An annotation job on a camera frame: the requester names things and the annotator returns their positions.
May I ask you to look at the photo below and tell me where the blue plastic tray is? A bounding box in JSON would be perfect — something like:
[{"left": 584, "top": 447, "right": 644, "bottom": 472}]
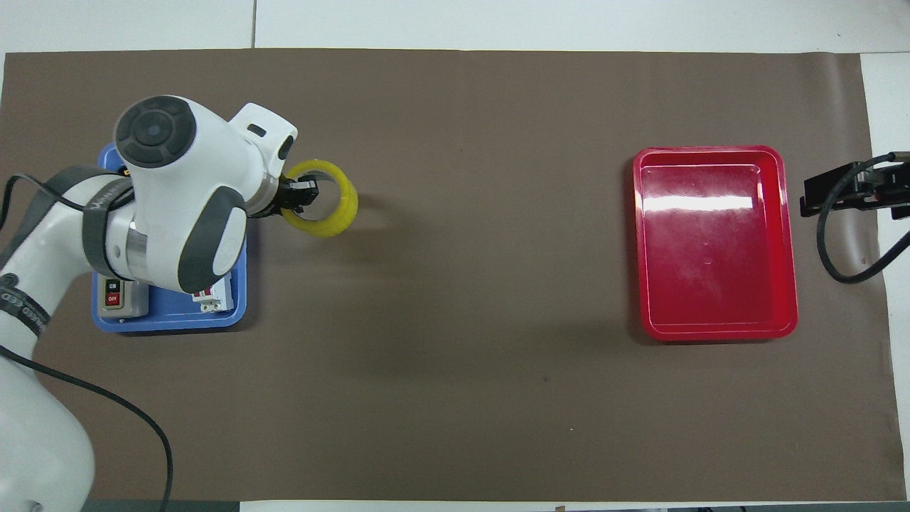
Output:
[{"left": 92, "top": 142, "right": 248, "bottom": 334}]

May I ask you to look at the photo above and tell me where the red plastic tray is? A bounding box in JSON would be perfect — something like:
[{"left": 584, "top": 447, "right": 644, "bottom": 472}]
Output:
[{"left": 632, "top": 146, "right": 799, "bottom": 343}]

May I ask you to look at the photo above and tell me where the black cable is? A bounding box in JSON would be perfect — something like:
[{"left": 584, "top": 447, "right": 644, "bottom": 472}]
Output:
[
  {"left": 815, "top": 151, "right": 910, "bottom": 285},
  {"left": 0, "top": 174, "right": 174, "bottom": 512}
]

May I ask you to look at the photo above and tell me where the white circuit breaker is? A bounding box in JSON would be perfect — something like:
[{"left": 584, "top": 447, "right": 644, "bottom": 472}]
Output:
[{"left": 190, "top": 275, "right": 236, "bottom": 314}]

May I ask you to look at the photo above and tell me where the yellow tape roll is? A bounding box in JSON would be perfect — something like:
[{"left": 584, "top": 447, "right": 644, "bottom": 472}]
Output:
[{"left": 281, "top": 159, "right": 359, "bottom": 238}]

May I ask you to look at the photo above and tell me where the grey on-off switch box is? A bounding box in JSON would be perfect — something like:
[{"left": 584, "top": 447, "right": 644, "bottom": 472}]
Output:
[{"left": 100, "top": 277, "right": 151, "bottom": 319}]

